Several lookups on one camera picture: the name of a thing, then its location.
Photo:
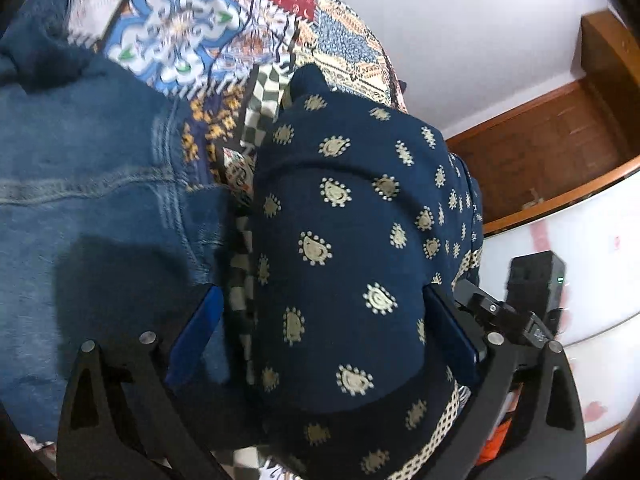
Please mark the white cabinet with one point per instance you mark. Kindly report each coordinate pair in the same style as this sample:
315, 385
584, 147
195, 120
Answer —
600, 240

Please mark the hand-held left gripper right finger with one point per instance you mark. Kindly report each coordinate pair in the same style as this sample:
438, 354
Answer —
457, 337

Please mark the wooden door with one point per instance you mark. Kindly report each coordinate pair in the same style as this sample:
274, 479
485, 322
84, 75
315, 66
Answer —
540, 145

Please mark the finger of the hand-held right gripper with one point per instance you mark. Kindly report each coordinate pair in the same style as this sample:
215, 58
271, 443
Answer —
492, 307

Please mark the patchwork printed blanket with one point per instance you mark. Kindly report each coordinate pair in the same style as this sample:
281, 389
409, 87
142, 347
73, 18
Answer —
200, 25

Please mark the navy patterned garment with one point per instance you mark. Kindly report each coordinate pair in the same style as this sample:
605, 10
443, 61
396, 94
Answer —
350, 240

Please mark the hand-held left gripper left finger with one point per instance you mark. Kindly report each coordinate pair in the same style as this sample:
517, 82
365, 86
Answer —
197, 332

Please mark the blue denim jeans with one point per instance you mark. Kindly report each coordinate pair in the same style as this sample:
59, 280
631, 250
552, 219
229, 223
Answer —
90, 200

